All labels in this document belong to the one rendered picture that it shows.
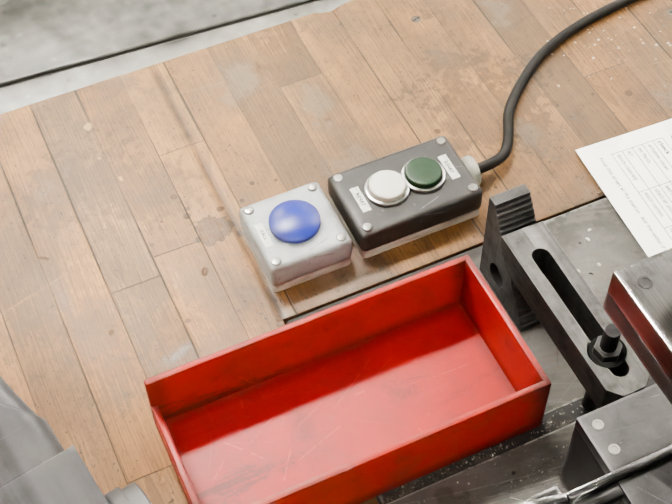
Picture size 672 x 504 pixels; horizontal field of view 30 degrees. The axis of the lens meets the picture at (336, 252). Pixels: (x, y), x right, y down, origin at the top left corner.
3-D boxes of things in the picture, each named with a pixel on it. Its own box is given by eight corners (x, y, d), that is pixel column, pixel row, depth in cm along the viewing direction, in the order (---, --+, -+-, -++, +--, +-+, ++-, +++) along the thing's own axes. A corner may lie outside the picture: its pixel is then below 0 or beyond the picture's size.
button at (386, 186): (362, 192, 100) (362, 176, 98) (394, 180, 101) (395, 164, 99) (378, 218, 98) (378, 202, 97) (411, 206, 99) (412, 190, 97)
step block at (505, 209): (479, 269, 98) (489, 196, 90) (512, 256, 98) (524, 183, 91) (520, 332, 94) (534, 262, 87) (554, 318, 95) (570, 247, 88)
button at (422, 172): (398, 179, 101) (398, 163, 99) (430, 167, 101) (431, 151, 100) (414, 205, 99) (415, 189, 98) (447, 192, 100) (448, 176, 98)
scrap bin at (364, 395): (154, 422, 90) (142, 379, 85) (462, 299, 96) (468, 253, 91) (215, 567, 83) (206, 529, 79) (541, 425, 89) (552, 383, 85)
